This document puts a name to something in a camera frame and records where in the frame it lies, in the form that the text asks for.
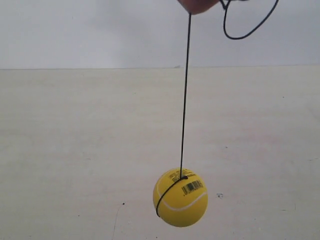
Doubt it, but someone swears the person's hand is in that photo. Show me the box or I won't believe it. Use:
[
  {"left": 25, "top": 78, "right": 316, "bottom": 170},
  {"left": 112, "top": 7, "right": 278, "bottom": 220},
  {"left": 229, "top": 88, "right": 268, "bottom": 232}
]
[{"left": 177, "top": 0, "right": 219, "bottom": 15}]

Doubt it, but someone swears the yellow tennis ball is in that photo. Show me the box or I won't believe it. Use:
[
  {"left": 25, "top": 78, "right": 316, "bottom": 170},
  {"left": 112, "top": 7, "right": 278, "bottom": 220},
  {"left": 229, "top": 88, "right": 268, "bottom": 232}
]
[{"left": 152, "top": 167, "right": 208, "bottom": 228}]

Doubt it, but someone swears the black string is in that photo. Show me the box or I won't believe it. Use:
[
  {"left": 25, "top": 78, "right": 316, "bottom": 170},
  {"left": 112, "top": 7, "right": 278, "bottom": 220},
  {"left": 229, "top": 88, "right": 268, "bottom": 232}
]
[{"left": 155, "top": 0, "right": 280, "bottom": 217}]

